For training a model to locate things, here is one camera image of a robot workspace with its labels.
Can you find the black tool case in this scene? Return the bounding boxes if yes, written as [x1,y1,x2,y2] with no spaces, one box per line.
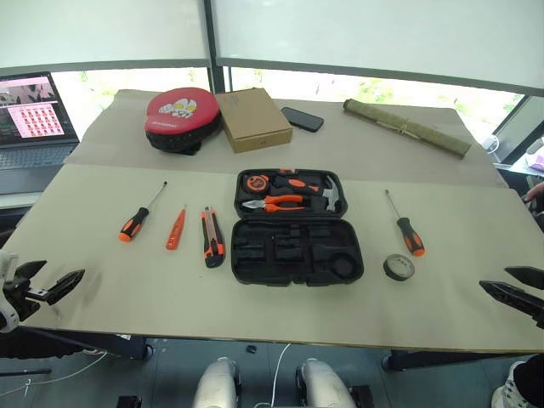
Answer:
[229,167,366,287]

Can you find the silver shaft orange black screwdriver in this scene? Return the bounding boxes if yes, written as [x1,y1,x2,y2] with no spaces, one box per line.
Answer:
[384,189,426,258]

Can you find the brown cardboard box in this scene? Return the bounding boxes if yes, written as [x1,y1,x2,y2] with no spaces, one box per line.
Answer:
[215,87,294,155]

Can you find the silver robot leg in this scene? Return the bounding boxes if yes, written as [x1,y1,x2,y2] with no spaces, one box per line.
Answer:
[295,358,359,408]
[192,356,242,408]

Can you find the orange black claw hammer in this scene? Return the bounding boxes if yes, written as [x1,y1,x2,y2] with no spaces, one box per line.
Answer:
[271,171,343,213]

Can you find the orange black utility knife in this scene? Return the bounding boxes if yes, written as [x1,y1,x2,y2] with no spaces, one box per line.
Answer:
[200,205,227,269]

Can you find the black smartphone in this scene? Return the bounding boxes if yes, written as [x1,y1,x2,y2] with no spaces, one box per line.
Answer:
[280,105,326,133]

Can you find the white sneaker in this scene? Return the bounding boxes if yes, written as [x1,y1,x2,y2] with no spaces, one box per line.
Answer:
[490,360,528,408]

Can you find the white floor cable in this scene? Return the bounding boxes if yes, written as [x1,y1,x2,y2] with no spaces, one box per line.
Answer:
[259,341,294,408]

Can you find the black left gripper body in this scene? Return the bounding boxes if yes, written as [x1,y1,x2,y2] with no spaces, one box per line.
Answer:
[2,275,53,323]

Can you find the black electrical tape roll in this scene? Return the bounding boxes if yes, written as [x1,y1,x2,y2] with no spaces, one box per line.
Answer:
[382,253,416,282]

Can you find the large brown cardboard sheet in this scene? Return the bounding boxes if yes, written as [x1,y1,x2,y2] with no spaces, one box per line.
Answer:
[0,162,544,354]

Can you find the dark window frame post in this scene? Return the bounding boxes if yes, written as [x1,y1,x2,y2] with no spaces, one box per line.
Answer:
[202,0,227,94]

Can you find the black table frame leg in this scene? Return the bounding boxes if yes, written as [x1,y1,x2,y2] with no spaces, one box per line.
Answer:
[25,326,156,363]

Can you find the orange voltage tester pen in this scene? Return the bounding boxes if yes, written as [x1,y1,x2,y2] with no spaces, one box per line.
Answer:
[164,204,189,252]

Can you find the red round boxing pad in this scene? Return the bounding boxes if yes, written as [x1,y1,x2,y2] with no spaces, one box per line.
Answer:
[144,86,223,156]

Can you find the silver robot right leg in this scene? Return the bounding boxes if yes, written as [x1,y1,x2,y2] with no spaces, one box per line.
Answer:
[295,358,359,408]

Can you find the dark shaft orange black screwdriver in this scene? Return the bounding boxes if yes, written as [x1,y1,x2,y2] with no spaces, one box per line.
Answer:
[117,180,168,244]

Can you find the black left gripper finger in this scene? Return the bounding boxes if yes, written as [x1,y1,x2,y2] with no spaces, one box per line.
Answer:
[43,268,87,305]
[12,259,48,291]

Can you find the silver robot left leg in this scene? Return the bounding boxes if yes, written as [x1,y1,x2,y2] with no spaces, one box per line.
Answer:
[192,356,242,408]

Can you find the bystander in dark clothes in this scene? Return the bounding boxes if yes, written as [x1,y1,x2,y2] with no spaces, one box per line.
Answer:
[520,181,544,233]

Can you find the orange handled pliers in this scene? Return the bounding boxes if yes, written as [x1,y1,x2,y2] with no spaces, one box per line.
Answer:
[241,194,309,213]

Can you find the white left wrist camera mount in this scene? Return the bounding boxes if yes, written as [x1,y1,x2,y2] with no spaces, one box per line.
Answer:
[0,250,21,333]

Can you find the rolled green bamboo mat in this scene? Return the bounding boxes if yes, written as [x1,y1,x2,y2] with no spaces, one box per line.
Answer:
[343,98,473,161]

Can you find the open laptop computer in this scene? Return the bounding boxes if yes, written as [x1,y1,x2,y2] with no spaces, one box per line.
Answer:
[0,71,82,196]

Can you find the orange black tape measure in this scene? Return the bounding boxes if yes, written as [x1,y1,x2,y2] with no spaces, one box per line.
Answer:
[245,173,269,193]

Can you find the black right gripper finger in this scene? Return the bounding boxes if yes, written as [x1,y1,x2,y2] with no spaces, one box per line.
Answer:
[503,265,544,292]
[479,280,544,319]

